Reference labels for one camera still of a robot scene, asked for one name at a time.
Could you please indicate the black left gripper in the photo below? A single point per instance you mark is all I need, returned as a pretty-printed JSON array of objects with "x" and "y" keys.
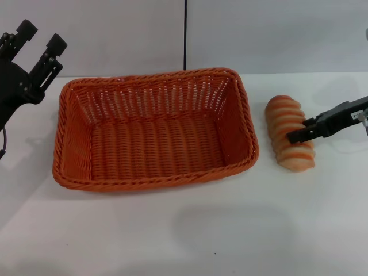
[{"x": 14, "y": 86}]

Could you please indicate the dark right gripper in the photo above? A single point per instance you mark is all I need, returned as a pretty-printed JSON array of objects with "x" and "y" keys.
[{"x": 339, "y": 116}]

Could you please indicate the striped long bread loaf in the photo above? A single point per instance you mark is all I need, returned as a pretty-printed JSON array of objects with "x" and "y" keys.
[{"x": 283, "y": 115}]

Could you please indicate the orange woven plastic basket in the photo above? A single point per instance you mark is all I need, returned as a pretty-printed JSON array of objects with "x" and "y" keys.
[{"x": 155, "y": 143}]

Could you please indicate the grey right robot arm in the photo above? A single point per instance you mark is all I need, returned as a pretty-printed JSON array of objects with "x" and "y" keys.
[{"x": 364, "y": 123}]

